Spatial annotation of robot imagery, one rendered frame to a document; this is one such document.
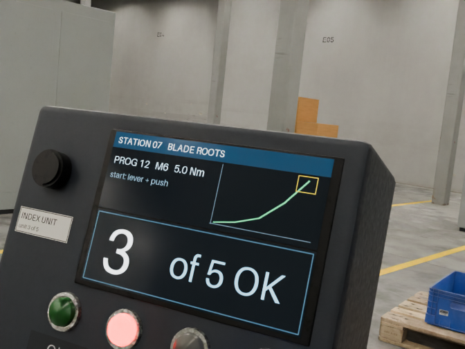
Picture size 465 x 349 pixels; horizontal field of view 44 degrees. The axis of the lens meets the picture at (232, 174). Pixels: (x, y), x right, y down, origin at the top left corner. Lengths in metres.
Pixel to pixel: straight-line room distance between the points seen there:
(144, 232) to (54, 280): 0.08
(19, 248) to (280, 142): 0.21
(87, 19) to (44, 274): 6.32
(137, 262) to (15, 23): 5.92
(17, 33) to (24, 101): 0.67
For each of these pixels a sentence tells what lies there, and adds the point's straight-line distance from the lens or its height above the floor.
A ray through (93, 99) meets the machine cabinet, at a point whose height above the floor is 1.25.
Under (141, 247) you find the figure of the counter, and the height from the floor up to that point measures 1.17.
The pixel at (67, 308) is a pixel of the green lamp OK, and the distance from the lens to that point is 0.42.
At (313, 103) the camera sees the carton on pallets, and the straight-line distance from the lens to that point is 9.04.
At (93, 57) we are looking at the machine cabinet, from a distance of 6.74.
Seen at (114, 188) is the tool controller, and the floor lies 1.20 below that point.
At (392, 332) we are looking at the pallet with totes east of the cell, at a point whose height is 0.08.
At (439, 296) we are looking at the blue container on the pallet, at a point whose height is 0.32.
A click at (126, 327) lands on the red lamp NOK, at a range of 0.39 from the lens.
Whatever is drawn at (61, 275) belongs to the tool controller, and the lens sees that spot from 0.43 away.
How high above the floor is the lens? 1.26
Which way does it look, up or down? 6 degrees down
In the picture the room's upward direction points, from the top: 6 degrees clockwise
